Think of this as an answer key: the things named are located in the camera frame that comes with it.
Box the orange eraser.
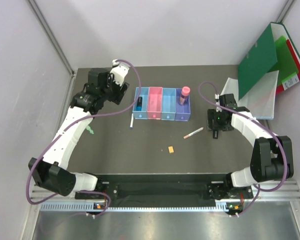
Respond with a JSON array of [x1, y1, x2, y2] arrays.
[[168, 146, 174, 154]]

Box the small green plastic piece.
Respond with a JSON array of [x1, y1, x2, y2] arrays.
[[86, 125, 94, 135]]

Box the black highlighter blue cap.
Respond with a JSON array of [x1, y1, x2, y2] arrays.
[[136, 96, 143, 111]]

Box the pink plastic drawer bin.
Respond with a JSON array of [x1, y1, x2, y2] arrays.
[[147, 87, 163, 120]]

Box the white marker blue cap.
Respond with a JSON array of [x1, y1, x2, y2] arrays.
[[129, 113, 135, 129]]

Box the aluminium cable duct rail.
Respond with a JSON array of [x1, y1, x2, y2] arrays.
[[38, 181, 300, 215]]

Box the white marker pink cap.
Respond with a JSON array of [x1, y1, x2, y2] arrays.
[[183, 127, 204, 139]]

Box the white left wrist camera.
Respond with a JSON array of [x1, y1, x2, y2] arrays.
[[110, 59, 130, 87]]

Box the green binder folder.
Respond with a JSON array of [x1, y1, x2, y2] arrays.
[[238, 22, 300, 99]]

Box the black highlighter purple cap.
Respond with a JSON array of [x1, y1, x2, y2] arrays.
[[212, 129, 219, 139]]

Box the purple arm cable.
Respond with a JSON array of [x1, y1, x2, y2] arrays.
[[26, 59, 142, 218], [198, 81, 291, 218]]

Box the purple plastic drawer bin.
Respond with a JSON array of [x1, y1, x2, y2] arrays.
[[175, 88, 191, 122]]

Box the pink capped glue stick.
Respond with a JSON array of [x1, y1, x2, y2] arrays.
[[179, 86, 191, 105]]

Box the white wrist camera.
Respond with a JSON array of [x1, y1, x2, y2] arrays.
[[214, 93, 222, 112], [110, 59, 130, 87]]

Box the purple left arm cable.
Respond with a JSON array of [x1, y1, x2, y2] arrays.
[[26, 59, 142, 218]]

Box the red folder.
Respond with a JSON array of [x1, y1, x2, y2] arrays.
[[275, 36, 300, 95]]

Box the translucent light blue folder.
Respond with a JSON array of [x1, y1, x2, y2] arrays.
[[221, 70, 279, 120]]

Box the light blue drawer bin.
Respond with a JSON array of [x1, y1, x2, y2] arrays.
[[161, 88, 176, 121]]

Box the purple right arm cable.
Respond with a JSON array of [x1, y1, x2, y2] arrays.
[[198, 81, 291, 218]]

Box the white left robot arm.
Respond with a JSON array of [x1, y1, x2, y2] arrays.
[[28, 64, 129, 199]]

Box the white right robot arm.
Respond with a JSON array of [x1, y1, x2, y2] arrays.
[[207, 93, 294, 198]]

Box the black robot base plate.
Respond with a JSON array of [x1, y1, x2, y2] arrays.
[[69, 172, 253, 201]]

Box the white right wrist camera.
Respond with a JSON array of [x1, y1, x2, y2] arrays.
[[214, 93, 222, 112]]

